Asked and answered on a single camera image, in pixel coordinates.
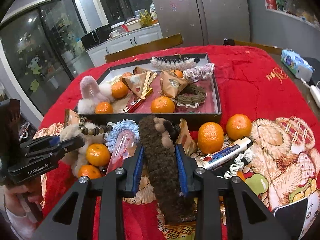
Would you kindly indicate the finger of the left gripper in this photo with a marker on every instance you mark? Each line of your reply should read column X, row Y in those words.
column 40, row 143
column 59, row 150

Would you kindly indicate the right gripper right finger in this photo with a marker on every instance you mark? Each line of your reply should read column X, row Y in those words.
column 246, row 216

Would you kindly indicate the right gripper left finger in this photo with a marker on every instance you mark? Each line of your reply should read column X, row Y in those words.
column 73, row 216

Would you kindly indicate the gold bar snack pack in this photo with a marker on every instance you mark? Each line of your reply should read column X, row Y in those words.
column 134, row 102

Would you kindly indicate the brown fuzzy hair clip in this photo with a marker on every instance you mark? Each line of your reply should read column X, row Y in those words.
column 159, row 155

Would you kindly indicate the pink crochet scrunchie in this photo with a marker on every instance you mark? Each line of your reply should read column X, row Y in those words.
column 195, row 74

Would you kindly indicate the triangular brown snack packet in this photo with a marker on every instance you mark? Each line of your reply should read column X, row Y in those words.
column 139, row 70

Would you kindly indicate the person left hand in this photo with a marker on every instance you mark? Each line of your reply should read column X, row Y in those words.
column 33, row 189

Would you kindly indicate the beige fluffy plush toy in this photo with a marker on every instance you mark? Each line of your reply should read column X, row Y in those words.
column 91, row 135

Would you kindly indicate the orange mandarin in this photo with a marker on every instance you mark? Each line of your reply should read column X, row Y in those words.
column 210, row 138
column 90, row 171
column 238, row 126
column 178, row 73
column 126, row 74
column 162, row 104
column 104, row 108
column 98, row 155
column 119, row 90

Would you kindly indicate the white blue tube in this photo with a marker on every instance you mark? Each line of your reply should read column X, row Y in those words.
column 215, row 160

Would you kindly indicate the blue crochet scrunchie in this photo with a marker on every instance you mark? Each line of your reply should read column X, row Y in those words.
column 124, row 125

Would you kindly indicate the black white scrunchie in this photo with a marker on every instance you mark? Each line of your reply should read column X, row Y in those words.
column 243, row 159

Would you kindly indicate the pink clear bottle red cap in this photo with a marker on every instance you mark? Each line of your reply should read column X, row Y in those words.
column 121, row 145

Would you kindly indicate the white fluffy plush clip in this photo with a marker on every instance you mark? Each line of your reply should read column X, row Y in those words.
column 92, row 94

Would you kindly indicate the cream crochet scrunchie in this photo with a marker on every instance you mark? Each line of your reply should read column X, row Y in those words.
column 114, row 80

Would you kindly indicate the white kitchen cabinet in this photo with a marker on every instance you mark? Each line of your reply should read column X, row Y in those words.
column 127, row 40

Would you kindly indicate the olive brown scrunchie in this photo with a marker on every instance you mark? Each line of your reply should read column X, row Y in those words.
column 191, row 97

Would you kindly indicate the black shallow box tray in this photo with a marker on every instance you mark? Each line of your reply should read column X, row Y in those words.
column 209, row 110

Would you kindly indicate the black microwave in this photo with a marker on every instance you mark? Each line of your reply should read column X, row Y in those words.
column 96, row 37

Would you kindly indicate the red quilted table cloth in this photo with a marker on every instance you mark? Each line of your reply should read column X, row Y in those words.
column 249, row 82

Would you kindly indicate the white fuzzy hair clip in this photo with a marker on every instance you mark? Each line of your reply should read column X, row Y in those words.
column 174, row 64

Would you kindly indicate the wooden chair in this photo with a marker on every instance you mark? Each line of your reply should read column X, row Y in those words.
column 161, row 44
column 269, row 49

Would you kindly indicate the white power adapter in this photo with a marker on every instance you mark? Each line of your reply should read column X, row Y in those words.
column 314, row 90

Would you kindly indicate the blue tissue pack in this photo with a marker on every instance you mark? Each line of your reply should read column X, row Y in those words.
column 300, row 68

